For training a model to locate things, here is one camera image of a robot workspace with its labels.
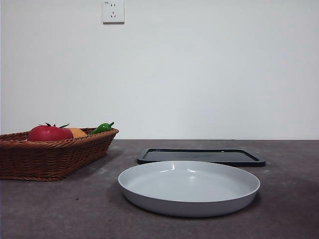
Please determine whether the red tomato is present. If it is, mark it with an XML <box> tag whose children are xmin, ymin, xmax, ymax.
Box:
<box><xmin>27</xmin><ymin>122</ymin><xmax>74</xmax><ymax>142</ymax></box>

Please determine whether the green pepper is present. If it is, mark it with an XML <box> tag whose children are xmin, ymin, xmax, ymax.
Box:
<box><xmin>87</xmin><ymin>121</ymin><xmax>115</xmax><ymax>136</ymax></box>

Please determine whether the grey round plate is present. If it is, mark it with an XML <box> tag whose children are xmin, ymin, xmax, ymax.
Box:
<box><xmin>118</xmin><ymin>160</ymin><xmax>261</xmax><ymax>218</ymax></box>

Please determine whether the orange round fruit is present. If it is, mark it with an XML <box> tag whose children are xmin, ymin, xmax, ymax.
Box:
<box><xmin>67</xmin><ymin>127</ymin><xmax>88</xmax><ymax>139</ymax></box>

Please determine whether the black rectangular tray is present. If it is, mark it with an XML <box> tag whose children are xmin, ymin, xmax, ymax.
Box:
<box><xmin>137</xmin><ymin>148</ymin><xmax>266</xmax><ymax>167</ymax></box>

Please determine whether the brown wicker basket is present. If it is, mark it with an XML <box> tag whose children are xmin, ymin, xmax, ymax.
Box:
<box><xmin>0</xmin><ymin>127</ymin><xmax>120</xmax><ymax>182</ymax></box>

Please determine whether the white wall socket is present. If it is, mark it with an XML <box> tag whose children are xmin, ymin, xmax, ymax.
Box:
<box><xmin>103</xmin><ymin>0</ymin><xmax>125</xmax><ymax>25</ymax></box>

